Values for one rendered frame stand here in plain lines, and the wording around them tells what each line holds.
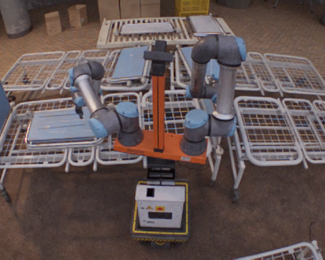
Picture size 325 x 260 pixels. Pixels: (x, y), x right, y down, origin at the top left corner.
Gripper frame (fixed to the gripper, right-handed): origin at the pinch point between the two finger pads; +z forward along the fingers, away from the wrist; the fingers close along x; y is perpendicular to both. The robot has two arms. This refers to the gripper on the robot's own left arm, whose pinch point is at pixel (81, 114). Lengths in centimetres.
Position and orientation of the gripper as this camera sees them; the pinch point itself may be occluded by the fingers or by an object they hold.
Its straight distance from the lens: 234.9
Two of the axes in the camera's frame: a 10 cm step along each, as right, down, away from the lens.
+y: -9.9, 0.9, -0.9
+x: 1.2, 7.4, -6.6
